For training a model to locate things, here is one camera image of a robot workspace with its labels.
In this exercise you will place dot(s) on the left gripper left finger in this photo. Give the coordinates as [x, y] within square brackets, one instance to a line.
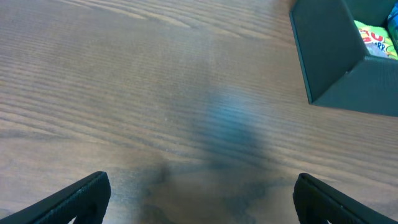
[84, 202]

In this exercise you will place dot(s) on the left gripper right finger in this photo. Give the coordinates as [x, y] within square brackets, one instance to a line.
[318, 203]

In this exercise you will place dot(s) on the dark green lidded box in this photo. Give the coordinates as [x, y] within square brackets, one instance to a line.
[338, 69]

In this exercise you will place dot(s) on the green Haribo candy bag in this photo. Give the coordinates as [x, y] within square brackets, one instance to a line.
[377, 41]

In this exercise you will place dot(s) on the blue Oreo cookie pack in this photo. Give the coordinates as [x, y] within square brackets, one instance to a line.
[392, 24]

